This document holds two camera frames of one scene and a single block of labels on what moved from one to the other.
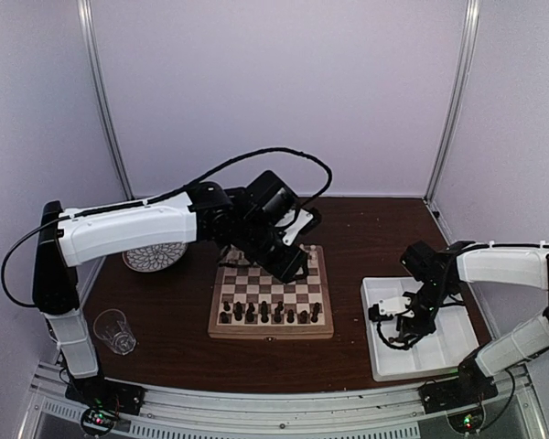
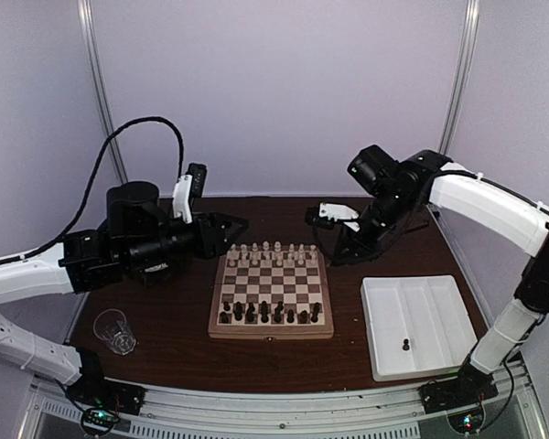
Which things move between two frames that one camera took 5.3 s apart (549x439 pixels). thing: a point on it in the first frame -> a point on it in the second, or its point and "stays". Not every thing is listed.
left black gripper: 286,269 -> 211,245
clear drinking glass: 111,326 stays
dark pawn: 264,312 stays
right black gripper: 418,328 -> 364,250
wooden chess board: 247,303 stays
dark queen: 250,315 stays
